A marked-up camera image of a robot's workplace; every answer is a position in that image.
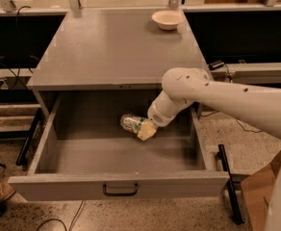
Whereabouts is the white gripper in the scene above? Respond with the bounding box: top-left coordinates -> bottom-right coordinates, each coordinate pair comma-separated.
138,91 -> 192,141

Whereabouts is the green white 7up can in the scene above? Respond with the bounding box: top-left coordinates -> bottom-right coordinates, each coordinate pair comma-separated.
120,114 -> 145,134

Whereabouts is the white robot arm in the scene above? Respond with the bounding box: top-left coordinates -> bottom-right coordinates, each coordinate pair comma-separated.
138,67 -> 281,231

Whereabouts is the open grey top drawer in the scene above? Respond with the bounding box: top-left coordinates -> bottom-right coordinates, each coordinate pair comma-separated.
9,90 -> 229,201

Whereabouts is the grey cabinet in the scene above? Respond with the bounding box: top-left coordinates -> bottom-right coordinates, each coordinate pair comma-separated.
27,7 -> 216,117

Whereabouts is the small black device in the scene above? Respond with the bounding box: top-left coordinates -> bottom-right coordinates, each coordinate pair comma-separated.
208,61 -> 224,70

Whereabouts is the white paper bowl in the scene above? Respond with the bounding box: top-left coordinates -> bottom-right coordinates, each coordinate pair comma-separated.
152,10 -> 185,31

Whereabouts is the black right cabinet leg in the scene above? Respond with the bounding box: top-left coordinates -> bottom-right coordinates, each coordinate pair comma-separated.
218,144 -> 244,225

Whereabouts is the black cabinet leg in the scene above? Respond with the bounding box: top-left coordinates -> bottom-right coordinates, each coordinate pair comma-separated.
16,108 -> 42,166
218,144 -> 244,225

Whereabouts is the black left cabinet leg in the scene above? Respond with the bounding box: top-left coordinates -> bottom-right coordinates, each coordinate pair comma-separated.
16,108 -> 42,166

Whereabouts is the brown cardboard box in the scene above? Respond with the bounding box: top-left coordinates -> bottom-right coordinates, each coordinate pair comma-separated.
241,150 -> 281,231

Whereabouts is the brown shoe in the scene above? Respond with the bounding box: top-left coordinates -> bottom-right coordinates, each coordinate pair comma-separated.
0,181 -> 17,208

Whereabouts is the black drawer handle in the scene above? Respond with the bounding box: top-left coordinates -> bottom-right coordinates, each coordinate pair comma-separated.
102,184 -> 139,197

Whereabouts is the black cable right floor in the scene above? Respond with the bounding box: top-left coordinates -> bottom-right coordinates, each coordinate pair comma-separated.
200,64 -> 264,134

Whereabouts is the cables bottom floor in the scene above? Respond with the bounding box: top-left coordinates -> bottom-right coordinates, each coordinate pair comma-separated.
35,200 -> 86,231

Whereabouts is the black cable left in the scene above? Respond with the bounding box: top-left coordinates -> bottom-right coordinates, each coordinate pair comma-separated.
0,5 -> 40,90

